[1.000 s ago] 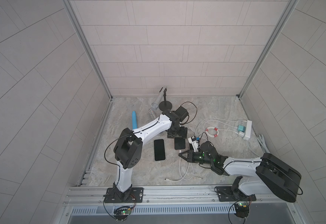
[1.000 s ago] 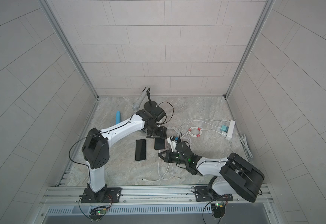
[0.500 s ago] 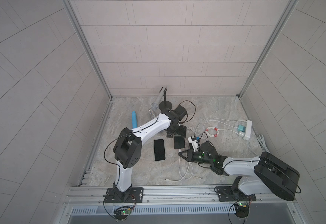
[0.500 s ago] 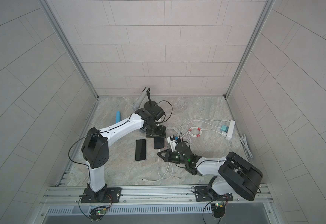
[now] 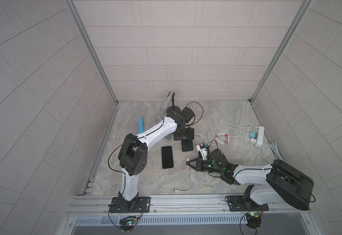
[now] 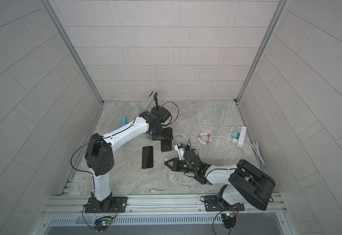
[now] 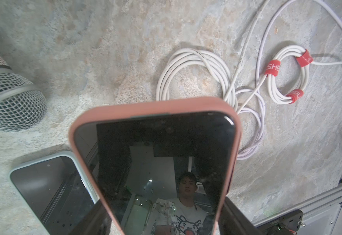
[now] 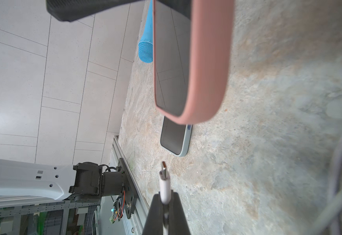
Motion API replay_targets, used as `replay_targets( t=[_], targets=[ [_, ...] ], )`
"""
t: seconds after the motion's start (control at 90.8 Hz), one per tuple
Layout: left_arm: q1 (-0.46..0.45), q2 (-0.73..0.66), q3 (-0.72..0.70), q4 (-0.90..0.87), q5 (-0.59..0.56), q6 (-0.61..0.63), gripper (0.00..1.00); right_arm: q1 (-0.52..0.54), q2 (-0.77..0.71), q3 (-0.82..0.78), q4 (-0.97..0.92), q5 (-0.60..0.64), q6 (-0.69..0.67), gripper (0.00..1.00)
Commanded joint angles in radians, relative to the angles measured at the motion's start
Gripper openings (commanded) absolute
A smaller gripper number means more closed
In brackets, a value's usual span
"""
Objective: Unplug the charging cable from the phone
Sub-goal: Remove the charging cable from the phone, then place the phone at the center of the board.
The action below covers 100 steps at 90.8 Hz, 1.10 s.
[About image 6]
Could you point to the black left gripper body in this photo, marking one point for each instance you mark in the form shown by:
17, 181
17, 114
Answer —
162, 135

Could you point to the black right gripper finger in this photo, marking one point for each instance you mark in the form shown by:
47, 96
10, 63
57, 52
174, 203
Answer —
173, 161
172, 166

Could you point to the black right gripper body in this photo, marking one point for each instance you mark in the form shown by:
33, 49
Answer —
182, 167

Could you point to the phone with pink case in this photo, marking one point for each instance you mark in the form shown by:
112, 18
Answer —
166, 145

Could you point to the phone with grey case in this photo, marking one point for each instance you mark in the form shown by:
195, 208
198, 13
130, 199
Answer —
147, 157

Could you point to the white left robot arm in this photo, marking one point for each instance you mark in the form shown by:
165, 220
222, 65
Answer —
99, 155

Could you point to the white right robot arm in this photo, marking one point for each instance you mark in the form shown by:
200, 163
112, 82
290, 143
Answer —
242, 183

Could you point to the white silver microphone in stand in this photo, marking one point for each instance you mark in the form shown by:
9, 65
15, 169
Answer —
149, 101

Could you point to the black microphone stand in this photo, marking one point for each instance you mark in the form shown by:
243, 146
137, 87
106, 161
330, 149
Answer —
157, 106

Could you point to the blue microphone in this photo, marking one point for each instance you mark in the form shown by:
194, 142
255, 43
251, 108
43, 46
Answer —
124, 121

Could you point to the teal charger plug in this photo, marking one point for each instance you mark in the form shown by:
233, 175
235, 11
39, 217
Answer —
235, 135

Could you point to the white power strip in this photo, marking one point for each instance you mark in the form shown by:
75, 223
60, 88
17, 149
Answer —
241, 137

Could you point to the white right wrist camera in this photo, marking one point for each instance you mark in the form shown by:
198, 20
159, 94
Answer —
180, 149

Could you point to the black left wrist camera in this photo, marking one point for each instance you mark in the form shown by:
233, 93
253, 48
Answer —
162, 114

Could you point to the coiled white cable red ties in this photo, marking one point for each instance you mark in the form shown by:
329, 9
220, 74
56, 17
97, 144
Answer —
203, 134

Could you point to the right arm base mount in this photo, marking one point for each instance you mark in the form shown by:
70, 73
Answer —
213, 203

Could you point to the aluminium front rail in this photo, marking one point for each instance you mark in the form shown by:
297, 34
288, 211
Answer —
168, 209

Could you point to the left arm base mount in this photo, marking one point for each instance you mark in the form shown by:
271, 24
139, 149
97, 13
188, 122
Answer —
108, 205

